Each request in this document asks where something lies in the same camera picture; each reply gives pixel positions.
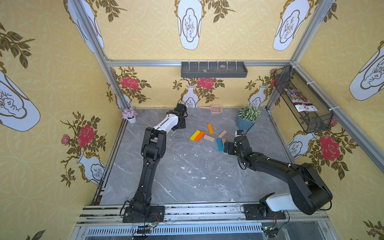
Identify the yellow wooden block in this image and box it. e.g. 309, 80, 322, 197
190, 130, 201, 141

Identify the grey wall shelf tray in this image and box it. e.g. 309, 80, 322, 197
181, 61, 249, 78

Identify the orange wooden block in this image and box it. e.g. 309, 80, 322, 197
207, 124, 214, 135

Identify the aluminium front rail frame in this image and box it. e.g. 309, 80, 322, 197
71, 202, 339, 240

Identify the teal wooden block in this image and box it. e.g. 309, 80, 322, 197
216, 138, 224, 152

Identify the black wire basket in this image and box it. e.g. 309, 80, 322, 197
273, 66, 333, 133

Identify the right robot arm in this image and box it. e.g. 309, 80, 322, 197
224, 136, 333, 215

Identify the pink plastic scoop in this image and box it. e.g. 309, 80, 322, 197
198, 105, 223, 114

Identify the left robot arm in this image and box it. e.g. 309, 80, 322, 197
130, 103, 188, 218

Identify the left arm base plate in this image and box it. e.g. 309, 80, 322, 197
123, 206, 165, 223

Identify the small pink flower pot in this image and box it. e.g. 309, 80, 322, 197
122, 107, 138, 124

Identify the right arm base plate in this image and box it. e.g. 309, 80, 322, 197
240, 204, 286, 221

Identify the printed packet in basket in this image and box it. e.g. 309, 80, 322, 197
285, 89, 318, 112

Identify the red-orange wooden block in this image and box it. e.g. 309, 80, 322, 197
195, 131, 206, 142

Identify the green artificial plant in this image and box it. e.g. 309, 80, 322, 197
238, 105, 262, 122

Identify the blue plant pot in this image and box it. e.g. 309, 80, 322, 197
237, 116, 255, 131

